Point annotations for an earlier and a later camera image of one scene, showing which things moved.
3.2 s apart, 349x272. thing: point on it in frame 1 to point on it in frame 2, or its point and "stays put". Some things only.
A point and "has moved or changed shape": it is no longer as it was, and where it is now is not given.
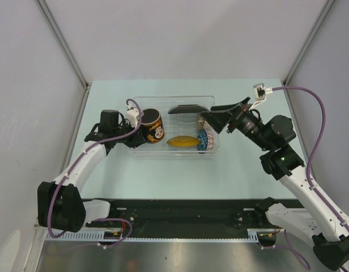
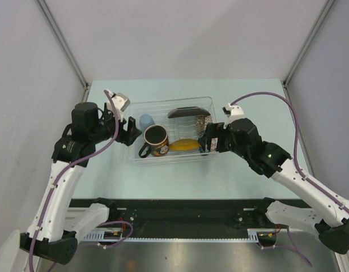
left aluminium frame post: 73,63 stays put
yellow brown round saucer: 183,141 has moved or changed shape
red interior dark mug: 152,126 to 156,138
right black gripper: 219,117 to 214,131
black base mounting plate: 222,213 stays put
